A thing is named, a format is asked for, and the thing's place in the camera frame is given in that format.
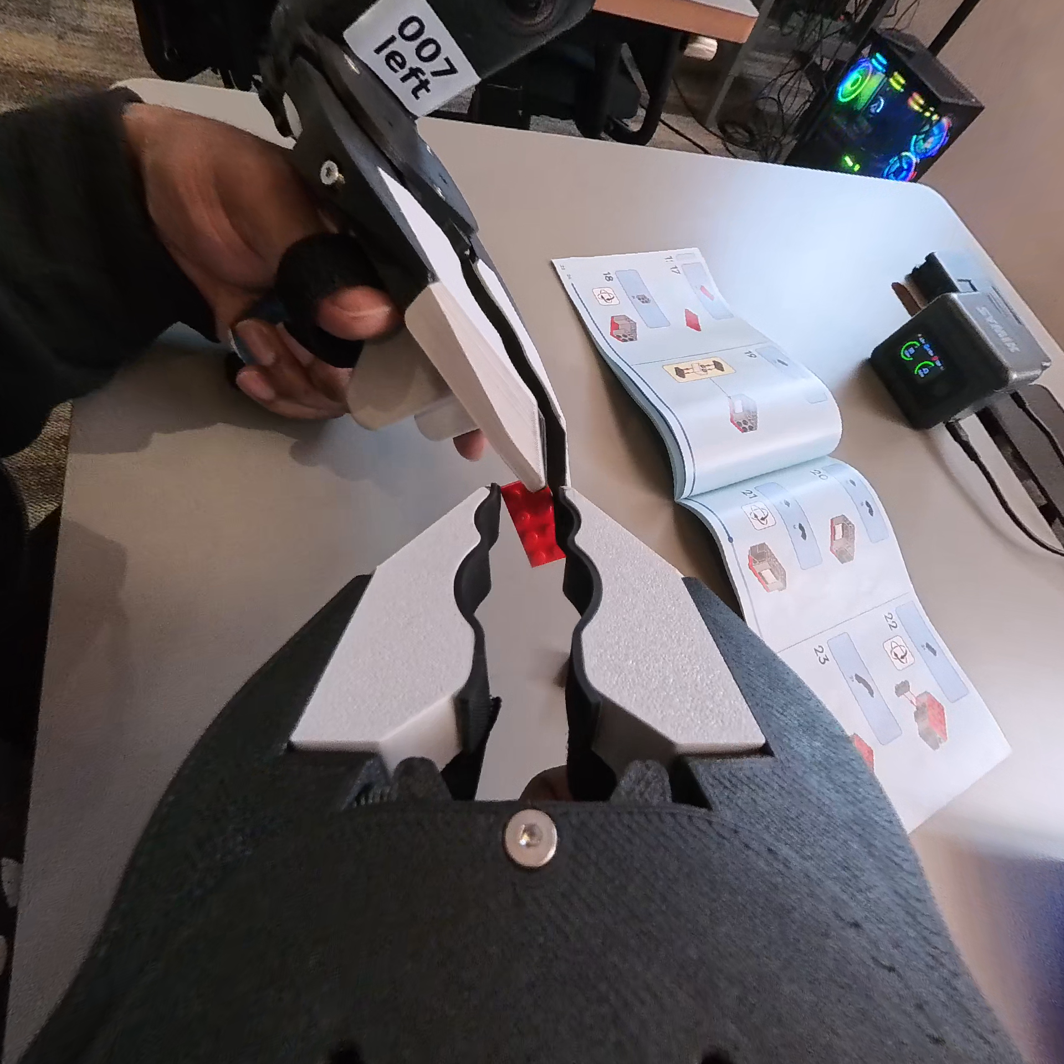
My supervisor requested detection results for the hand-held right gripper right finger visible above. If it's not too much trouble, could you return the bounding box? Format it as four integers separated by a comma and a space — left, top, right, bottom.
555, 489, 768, 780

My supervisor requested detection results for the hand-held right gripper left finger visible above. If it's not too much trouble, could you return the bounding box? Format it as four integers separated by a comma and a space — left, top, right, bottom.
289, 484, 505, 784

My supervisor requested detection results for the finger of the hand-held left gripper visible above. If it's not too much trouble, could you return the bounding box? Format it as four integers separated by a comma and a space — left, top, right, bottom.
461, 245, 571, 489
406, 273, 551, 493

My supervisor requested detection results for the red toy brick plate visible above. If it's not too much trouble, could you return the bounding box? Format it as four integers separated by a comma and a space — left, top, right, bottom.
501, 482, 569, 570

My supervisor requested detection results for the brick instruction booklet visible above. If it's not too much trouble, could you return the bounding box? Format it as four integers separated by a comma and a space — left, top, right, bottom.
553, 247, 1012, 836

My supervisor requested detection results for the person's left forearm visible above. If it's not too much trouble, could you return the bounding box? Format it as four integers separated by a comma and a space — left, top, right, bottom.
0, 87, 209, 457

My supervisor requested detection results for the grey desk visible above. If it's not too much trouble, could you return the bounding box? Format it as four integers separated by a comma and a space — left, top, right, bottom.
0, 79, 1064, 1064

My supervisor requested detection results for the person's left hand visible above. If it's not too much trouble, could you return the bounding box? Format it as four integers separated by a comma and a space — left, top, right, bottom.
123, 104, 485, 463

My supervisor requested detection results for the black office chair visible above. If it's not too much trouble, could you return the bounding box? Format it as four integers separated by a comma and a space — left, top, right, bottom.
465, 37, 668, 148

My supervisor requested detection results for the wood-edged table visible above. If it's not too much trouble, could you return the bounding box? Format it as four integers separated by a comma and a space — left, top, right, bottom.
594, 0, 760, 43

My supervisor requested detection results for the black portable power station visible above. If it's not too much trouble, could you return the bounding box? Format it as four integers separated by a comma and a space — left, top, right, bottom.
870, 291, 1052, 431

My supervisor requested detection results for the black adapter block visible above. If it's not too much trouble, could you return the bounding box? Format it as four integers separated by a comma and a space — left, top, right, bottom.
985, 384, 1064, 535

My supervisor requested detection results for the RGB lit computer case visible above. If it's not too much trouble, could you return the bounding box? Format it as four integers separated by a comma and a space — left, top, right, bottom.
785, 29, 987, 185

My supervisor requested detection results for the black power cable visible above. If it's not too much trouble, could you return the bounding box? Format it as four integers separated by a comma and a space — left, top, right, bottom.
948, 420, 1064, 557

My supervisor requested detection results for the black clip mount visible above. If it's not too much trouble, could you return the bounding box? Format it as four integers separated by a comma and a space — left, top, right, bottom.
893, 252, 975, 316

